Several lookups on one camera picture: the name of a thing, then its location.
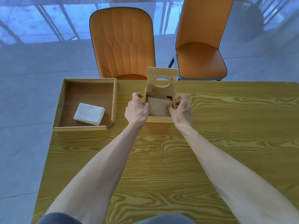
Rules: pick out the person's left hand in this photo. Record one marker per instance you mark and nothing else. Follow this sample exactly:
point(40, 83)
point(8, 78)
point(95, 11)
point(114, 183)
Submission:
point(136, 113)

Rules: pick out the person's right hand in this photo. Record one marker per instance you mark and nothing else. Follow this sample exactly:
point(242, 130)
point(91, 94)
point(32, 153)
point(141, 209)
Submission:
point(183, 115)

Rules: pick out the person's right thumb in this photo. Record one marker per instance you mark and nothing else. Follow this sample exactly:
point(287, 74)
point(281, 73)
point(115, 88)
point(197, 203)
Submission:
point(172, 111)

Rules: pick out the person's left thumb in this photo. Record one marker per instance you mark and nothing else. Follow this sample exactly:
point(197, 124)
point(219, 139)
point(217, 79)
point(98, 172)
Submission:
point(144, 105)

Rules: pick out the brown paper napkin stack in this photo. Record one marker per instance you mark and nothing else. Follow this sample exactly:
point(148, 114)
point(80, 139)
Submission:
point(159, 106)

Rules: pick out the wooden tissue box with lid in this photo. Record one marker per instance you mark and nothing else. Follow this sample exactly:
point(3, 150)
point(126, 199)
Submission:
point(162, 75)

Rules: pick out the person's right forearm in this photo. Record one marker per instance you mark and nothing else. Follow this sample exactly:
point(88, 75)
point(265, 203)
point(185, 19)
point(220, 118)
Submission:
point(229, 177)

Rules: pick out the person's left forearm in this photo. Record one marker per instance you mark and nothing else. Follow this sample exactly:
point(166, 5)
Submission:
point(98, 174)

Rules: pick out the white tissue pack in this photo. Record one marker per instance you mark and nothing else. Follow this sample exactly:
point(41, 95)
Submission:
point(89, 113)

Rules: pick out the shallow wooden tray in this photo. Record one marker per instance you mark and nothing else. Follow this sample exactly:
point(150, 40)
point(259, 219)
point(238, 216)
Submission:
point(86, 93)

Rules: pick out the orange chair with smooth seat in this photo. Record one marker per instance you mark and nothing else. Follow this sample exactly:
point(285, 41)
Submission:
point(200, 55)

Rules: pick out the orange chair with quilted back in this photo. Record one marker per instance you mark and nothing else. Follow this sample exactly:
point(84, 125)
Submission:
point(122, 41)

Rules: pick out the person's grey shirt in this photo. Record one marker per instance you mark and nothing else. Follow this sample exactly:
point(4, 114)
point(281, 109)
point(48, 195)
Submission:
point(58, 219)

